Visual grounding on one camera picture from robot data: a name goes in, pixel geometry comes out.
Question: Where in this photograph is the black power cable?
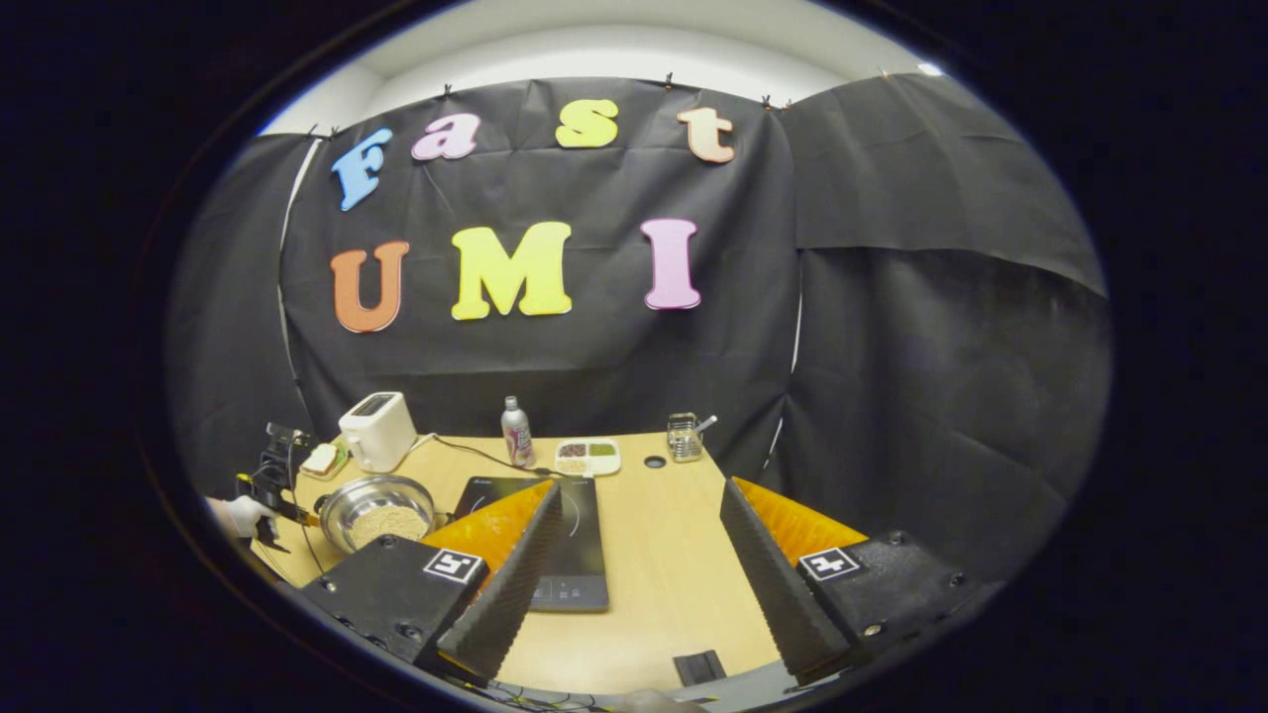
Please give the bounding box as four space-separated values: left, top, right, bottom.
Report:
434 436 568 479

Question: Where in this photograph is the black induction cooktop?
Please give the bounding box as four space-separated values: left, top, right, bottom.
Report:
451 475 610 613

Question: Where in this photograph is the white toaster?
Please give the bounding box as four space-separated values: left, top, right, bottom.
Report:
338 391 419 474

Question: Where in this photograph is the stainless steel pot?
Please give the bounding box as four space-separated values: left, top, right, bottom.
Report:
313 474 452 556

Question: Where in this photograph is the pile of soybeans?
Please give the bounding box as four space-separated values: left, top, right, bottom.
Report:
349 503 430 549

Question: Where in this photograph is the wire utensil holder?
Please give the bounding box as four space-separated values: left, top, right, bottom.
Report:
666 412 706 463

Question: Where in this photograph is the black backdrop cloth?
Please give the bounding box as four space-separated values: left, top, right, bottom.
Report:
168 71 1112 585

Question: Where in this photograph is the white divided bean tray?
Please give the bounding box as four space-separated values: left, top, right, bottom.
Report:
554 438 623 478

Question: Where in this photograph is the silver drink bottle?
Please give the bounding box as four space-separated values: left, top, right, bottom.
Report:
500 396 537 469

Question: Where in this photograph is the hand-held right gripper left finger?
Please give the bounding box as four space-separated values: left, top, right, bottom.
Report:
297 482 564 684

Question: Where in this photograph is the small black block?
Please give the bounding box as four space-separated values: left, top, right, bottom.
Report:
674 650 727 686

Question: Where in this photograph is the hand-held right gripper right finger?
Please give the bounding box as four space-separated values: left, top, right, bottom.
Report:
720 475 1002 686

